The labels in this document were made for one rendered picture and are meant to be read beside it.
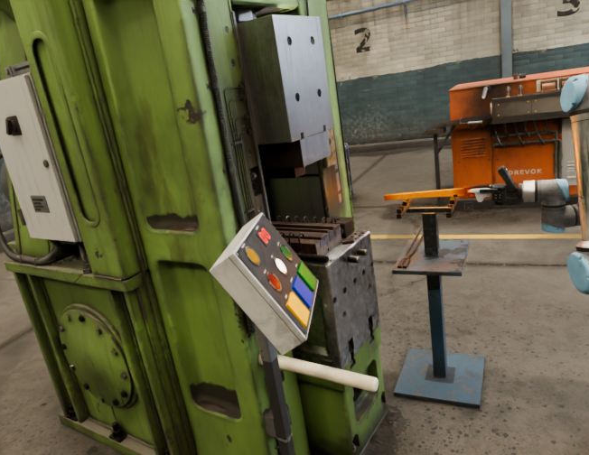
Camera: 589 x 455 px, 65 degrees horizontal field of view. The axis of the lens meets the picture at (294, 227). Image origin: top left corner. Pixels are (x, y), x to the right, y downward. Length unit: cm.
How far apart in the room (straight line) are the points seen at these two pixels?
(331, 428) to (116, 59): 165
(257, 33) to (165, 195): 64
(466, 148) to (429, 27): 441
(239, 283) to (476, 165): 431
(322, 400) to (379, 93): 790
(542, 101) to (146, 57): 396
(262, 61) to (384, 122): 794
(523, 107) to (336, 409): 367
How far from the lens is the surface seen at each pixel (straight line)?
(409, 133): 940
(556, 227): 217
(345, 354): 189
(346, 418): 205
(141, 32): 169
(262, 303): 112
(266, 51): 160
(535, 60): 916
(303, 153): 163
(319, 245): 173
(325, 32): 217
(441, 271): 211
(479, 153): 519
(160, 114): 167
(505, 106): 498
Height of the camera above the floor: 155
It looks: 17 degrees down
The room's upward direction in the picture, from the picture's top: 9 degrees counter-clockwise
